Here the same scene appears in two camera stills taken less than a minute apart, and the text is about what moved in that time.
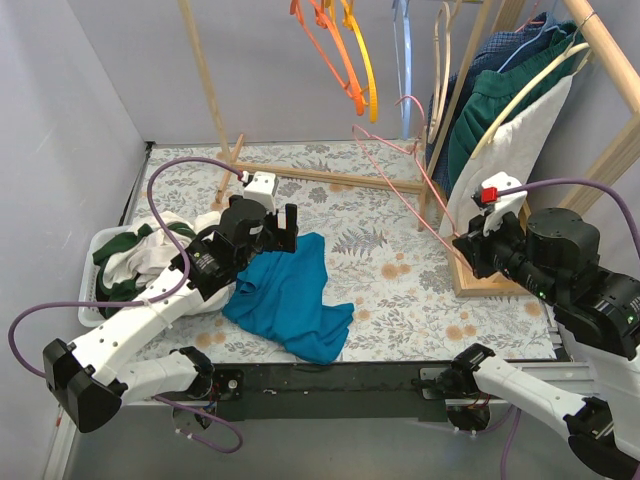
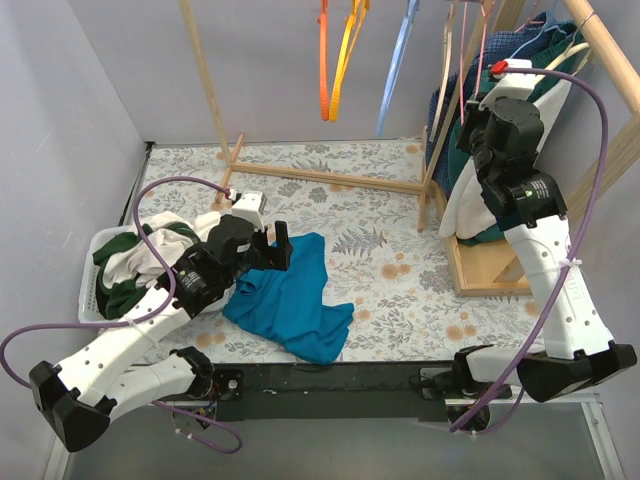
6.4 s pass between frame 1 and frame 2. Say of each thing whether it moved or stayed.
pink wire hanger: moved
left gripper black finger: moved
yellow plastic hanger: moved
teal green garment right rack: stayed
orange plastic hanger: moved
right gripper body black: moved
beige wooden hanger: moved
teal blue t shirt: stayed
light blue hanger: moved
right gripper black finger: moved
